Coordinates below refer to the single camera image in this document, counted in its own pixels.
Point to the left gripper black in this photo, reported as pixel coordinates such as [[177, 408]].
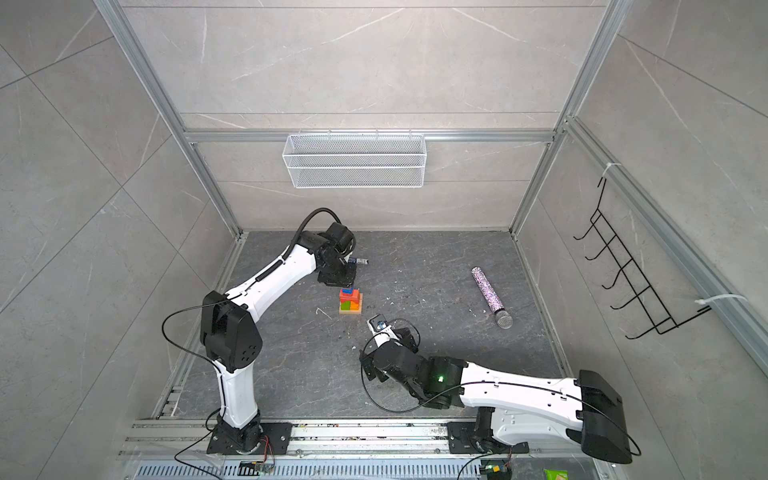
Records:
[[348, 280]]

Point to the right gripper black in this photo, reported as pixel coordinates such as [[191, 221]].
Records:
[[370, 364]]

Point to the orange rectangular block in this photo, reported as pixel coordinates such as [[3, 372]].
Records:
[[354, 298]]

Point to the natural wood block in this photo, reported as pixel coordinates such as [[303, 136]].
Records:
[[351, 312]]

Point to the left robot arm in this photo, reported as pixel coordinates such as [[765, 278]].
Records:
[[321, 245]]

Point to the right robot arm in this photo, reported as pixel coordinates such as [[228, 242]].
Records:
[[511, 409]]

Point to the glitter purple tube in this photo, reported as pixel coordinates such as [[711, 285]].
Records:
[[501, 316]]

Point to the green packet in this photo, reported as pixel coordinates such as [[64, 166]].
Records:
[[556, 474]]

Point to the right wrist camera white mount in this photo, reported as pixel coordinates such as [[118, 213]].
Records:
[[381, 330]]

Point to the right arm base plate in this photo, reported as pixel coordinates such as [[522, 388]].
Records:
[[467, 438]]

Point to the white wire mesh basket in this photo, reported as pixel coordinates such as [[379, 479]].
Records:
[[348, 161]]

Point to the white perforated cable tray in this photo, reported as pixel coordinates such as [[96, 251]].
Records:
[[316, 469]]

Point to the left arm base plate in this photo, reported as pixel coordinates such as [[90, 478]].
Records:
[[259, 438]]

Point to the aluminium mounting rail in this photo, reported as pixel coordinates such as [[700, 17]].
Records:
[[329, 438]]

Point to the black wire hook rack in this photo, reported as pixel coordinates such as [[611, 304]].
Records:
[[629, 271]]

